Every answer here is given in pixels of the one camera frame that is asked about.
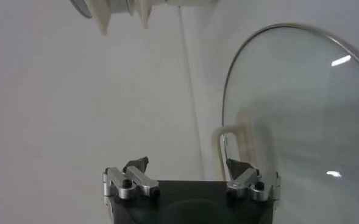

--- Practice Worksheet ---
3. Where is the glass lid with cream handle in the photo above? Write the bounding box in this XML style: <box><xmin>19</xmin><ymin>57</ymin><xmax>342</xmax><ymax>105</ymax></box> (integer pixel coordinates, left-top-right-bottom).
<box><xmin>211</xmin><ymin>23</ymin><xmax>359</xmax><ymax>224</ymax></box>

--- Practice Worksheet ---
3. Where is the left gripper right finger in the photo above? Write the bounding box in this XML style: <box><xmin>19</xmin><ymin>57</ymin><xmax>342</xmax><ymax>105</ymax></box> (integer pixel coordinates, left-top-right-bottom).
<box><xmin>226</xmin><ymin>158</ymin><xmax>281</xmax><ymax>202</ymax></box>

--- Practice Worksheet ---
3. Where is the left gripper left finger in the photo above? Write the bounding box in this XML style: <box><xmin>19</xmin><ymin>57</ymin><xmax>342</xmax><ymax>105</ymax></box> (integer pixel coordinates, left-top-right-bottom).
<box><xmin>102</xmin><ymin>156</ymin><xmax>161</xmax><ymax>200</ymax></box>

